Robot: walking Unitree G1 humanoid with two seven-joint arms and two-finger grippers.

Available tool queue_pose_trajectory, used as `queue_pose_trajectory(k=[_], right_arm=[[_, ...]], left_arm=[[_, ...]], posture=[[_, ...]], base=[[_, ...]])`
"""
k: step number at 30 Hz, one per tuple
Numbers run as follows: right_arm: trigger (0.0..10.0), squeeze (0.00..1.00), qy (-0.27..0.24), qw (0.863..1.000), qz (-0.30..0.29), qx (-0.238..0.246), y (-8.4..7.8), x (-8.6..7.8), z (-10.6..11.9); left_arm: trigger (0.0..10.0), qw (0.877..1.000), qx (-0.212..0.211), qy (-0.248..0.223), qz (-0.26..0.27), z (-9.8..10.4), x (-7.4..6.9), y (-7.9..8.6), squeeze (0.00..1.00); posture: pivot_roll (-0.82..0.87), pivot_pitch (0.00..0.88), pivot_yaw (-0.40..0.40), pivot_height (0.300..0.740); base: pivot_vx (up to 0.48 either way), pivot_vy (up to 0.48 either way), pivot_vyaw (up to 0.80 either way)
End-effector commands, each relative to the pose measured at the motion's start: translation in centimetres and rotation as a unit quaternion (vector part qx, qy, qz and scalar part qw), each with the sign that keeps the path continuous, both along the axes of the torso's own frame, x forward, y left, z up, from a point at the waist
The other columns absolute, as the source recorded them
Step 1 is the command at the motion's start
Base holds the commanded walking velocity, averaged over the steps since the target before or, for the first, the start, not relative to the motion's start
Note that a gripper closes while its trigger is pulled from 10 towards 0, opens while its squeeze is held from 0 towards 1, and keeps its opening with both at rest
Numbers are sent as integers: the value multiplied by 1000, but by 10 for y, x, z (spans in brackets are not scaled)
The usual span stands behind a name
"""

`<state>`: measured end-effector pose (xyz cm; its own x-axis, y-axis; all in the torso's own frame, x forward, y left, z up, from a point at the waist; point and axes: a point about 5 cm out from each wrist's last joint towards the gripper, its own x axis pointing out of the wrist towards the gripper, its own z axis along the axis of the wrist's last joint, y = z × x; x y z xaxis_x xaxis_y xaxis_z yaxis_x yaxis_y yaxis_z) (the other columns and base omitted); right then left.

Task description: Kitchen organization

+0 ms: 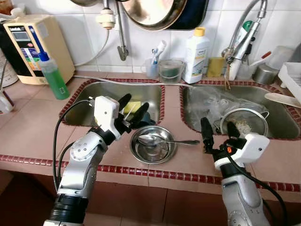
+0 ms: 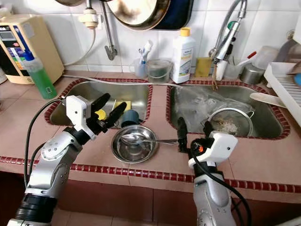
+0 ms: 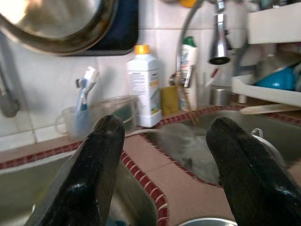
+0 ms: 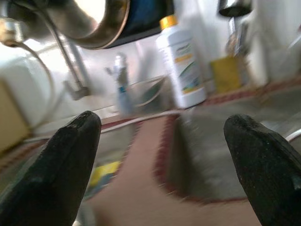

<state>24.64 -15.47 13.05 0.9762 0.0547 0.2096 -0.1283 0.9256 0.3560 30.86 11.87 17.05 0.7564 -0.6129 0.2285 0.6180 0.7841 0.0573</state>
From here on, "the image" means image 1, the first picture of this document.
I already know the bright yellow sponge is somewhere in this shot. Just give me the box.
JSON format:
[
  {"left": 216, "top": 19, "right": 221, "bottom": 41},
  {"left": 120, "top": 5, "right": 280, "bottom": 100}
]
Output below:
[{"left": 123, "top": 100, "right": 142, "bottom": 115}]

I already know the steel wall tap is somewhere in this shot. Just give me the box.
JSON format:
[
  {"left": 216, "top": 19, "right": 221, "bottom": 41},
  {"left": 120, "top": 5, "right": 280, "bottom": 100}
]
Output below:
[{"left": 96, "top": 0, "right": 130, "bottom": 61}]

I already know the clear plastic tub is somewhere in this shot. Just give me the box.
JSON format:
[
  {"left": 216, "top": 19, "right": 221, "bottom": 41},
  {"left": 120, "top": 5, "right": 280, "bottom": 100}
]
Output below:
[{"left": 157, "top": 58, "right": 185, "bottom": 85}]

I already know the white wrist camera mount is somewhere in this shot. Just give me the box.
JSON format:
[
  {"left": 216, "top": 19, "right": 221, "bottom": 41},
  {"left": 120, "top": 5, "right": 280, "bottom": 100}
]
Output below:
[
  {"left": 214, "top": 132, "right": 270, "bottom": 170},
  {"left": 93, "top": 95, "right": 121, "bottom": 137}
]

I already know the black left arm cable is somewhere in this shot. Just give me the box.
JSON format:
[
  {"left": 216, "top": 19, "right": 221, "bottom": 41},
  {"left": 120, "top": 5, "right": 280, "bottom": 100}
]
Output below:
[{"left": 52, "top": 98, "right": 95, "bottom": 192}]

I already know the green dish soap bottle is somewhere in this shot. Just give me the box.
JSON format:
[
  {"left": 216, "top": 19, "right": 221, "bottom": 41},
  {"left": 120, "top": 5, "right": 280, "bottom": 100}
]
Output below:
[{"left": 38, "top": 50, "right": 71, "bottom": 101}]

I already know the cream spatula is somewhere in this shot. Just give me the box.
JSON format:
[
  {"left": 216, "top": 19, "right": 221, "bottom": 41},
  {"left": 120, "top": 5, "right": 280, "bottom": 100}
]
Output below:
[{"left": 264, "top": 92, "right": 301, "bottom": 109}]

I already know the steel cup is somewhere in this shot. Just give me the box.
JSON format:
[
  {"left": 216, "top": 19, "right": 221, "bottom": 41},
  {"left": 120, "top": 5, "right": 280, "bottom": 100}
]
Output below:
[{"left": 252, "top": 63, "right": 279, "bottom": 86}]

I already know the beige water ionizer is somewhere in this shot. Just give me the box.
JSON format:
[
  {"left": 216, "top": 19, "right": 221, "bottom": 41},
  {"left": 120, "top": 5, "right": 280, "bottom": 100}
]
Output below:
[{"left": 0, "top": 14, "right": 76, "bottom": 86}]

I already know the clear plastic bag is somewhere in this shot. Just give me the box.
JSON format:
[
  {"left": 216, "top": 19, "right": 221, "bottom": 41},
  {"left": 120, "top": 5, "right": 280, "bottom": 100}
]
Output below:
[{"left": 188, "top": 87, "right": 264, "bottom": 130}]

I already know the steel spoon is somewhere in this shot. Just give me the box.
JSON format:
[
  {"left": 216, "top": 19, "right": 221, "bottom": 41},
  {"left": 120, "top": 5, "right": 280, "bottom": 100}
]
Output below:
[{"left": 137, "top": 133, "right": 201, "bottom": 147}]

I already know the chrome gooseneck faucet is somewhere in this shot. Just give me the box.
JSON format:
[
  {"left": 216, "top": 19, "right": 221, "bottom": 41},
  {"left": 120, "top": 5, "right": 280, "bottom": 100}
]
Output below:
[{"left": 221, "top": 0, "right": 269, "bottom": 90}]

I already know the steel sink basin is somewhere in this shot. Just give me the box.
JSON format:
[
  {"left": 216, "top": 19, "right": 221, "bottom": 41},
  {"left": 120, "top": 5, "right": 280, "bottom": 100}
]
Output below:
[
  {"left": 61, "top": 80, "right": 166, "bottom": 127},
  {"left": 181, "top": 84, "right": 301, "bottom": 140}
]

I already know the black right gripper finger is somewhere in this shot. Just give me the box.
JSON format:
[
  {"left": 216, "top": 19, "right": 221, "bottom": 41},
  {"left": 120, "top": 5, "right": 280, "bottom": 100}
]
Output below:
[
  {"left": 200, "top": 116, "right": 215, "bottom": 154},
  {"left": 227, "top": 121, "right": 244, "bottom": 143}
]

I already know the white red-tipped utensil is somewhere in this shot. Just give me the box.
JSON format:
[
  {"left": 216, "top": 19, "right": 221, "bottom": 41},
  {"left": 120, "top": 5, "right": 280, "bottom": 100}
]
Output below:
[{"left": 246, "top": 50, "right": 273, "bottom": 68}]

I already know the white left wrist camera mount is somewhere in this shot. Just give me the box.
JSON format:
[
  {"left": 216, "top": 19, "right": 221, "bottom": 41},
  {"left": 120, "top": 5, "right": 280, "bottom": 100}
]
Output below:
[{"left": 93, "top": 95, "right": 121, "bottom": 137}]

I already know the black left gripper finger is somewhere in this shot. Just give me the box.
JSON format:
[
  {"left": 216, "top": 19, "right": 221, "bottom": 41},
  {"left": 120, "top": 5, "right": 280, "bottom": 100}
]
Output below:
[
  {"left": 117, "top": 93, "right": 134, "bottom": 116},
  {"left": 129, "top": 102, "right": 151, "bottom": 129}
]

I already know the clear toothbrush cup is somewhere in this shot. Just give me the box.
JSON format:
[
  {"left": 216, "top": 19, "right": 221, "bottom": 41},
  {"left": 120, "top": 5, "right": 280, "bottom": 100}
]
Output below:
[{"left": 144, "top": 58, "right": 161, "bottom": 80}]

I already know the white curved hose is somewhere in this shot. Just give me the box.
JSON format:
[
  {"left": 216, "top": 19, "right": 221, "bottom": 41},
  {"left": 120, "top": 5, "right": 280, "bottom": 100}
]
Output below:
[{"left": 74, "top": 28, "right": 111, "bottom": 68}]

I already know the steel bowl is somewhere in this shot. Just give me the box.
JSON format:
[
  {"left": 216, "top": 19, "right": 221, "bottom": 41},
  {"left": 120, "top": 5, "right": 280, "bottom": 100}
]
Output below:
[{"left": 129, "top": 124, "right": 178, "bottom": 165}]

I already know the white bottle yellow cap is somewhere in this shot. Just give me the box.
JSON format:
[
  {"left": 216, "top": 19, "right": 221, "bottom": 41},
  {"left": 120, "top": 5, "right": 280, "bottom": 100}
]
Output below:
[{"left": 182, "top": 27, "right": 211, "bottom": 85}]

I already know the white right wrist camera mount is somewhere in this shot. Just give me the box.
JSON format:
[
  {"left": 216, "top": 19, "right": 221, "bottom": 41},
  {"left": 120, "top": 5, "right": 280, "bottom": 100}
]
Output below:
[{"left": 214, "top": 132, "right": 270, "bottom": 170}]

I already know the clear plastic container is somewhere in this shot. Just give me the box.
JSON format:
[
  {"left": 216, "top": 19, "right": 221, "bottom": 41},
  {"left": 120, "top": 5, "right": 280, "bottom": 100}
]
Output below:
[{"left": 265, "top": 45, "right": 295, "bottom": 72}]

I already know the steel wok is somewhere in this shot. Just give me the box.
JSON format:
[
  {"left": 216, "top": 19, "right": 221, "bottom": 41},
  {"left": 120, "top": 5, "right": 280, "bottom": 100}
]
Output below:
[{"left": 121, "top": 0, "right": 188, "bottom": 32}]

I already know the dull yellow sponge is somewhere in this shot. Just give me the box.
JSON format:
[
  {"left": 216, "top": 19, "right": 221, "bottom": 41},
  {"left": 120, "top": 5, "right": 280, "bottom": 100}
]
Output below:
[{"left": 206, "top": 57, "right": 226, "bottom": 79}]

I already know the white dish rack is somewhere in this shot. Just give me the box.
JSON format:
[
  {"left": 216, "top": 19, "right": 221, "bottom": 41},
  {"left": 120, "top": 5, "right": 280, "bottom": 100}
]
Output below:
[{"left": 278, "top": 61, "right": 301, "bottom": 102}]

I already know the steel mesh strainer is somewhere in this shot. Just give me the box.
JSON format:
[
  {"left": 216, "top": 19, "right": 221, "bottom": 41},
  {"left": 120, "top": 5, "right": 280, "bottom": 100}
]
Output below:
[{"left": 219, "top": 108, "right": 270, "bottom": 138}]

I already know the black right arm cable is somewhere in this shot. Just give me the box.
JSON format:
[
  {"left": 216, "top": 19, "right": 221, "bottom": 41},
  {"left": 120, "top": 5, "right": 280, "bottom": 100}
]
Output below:
[{"left": 225, "top": 150, "right": 289, "bottom": 226}]

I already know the grey counter hose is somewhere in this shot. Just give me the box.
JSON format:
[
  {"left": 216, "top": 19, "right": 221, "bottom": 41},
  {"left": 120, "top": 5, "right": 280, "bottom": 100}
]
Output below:
[{"left": 72, "top": 74, "right": 227, "bottom": 88}]

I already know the dark blue pan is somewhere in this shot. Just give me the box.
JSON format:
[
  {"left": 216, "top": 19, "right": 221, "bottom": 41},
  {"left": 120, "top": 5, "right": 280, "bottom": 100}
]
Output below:
[{"left": 165, "top": 0, "right": 210, "bottom": 31}]

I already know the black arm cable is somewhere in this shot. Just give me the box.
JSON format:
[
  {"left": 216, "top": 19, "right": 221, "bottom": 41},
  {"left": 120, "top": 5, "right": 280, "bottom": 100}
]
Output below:
[
  {"left": 225, "top": 150, "right": 289, "bottom": 226},
  {"left": 52, "top": 98, "right": 95, "bottom": 192}
]

